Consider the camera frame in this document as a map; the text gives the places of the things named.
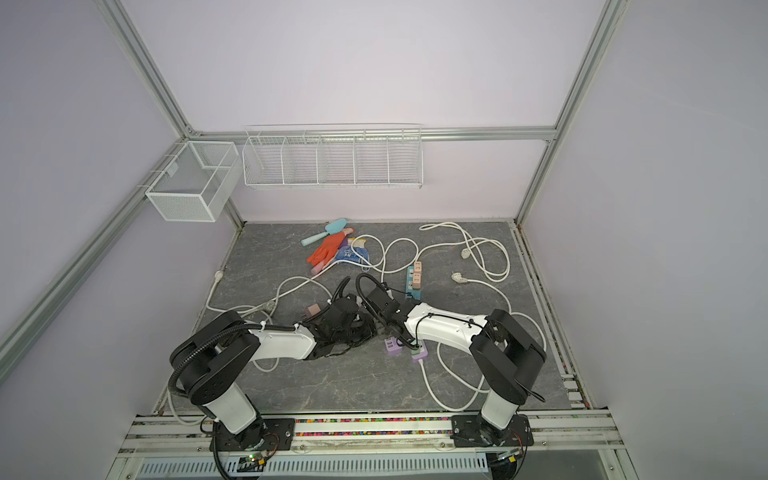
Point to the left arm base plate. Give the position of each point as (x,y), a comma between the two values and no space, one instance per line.
(271,434)

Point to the red rubber glove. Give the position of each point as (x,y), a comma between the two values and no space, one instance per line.
(326,252)

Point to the teal spatula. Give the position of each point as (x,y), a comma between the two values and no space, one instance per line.
(331,228)

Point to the purple power strip middle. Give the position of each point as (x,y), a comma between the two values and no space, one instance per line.
(393,346)

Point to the teal power strip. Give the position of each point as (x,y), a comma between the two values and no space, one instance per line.
(414,281)

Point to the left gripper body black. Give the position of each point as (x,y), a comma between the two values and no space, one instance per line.
(359,333)

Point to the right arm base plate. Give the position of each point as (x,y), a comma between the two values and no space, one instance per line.
(474,431)

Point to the aluminium rail front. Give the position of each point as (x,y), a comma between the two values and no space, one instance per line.
(322,433)

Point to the purple power strip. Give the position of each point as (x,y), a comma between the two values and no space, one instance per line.
(393,346)
(419,353)

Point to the pink usb charger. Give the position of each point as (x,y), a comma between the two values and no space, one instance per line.
(313,310)

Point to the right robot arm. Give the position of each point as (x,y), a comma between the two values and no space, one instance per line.
(508,357)

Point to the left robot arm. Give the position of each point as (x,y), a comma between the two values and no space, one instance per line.
(206,366)

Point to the white mesh basket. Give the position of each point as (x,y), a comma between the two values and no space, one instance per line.
(197,182)

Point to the white wire basket wide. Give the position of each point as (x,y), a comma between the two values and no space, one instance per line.
(282,156)

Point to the purple power strip right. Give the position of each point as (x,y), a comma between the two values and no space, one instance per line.
(419,353)

